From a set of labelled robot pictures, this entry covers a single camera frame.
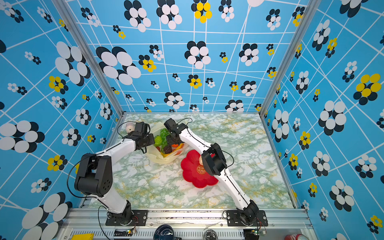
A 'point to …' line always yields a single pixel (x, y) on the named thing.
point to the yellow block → (83, 236)
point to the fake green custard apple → (158, 141)
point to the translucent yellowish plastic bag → (156, 156)
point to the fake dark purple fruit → (167, 149)
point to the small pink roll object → (130, 127)
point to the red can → (296, 237)
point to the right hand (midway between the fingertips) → (174, 141)
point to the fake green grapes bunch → (164, 132)
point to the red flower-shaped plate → (194, 172)
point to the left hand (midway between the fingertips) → (151, 138)
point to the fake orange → (174, 145)
